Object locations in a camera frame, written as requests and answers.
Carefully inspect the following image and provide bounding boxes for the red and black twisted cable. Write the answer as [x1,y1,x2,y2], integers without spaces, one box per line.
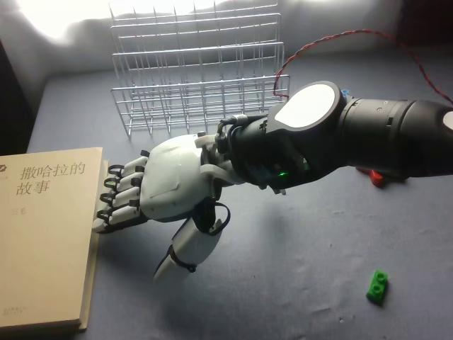
[273,28,453,107]

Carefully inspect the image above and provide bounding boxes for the white backdrop cloth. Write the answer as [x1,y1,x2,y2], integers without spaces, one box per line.
[0,0,404,82]

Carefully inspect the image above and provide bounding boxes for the red star block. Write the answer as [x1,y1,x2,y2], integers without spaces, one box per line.
[355,165,385,188]

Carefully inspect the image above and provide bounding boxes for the beige paperback book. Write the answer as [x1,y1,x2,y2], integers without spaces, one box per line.
[0,147,110,332]

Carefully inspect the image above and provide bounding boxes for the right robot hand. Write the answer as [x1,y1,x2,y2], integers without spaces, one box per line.
[91,133,231,284]

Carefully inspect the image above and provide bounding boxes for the white wire file rack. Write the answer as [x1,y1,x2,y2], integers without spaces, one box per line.
[108,0,292,141]

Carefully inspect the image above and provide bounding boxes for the green toy brick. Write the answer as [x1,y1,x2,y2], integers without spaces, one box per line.
[365,268,389,306]

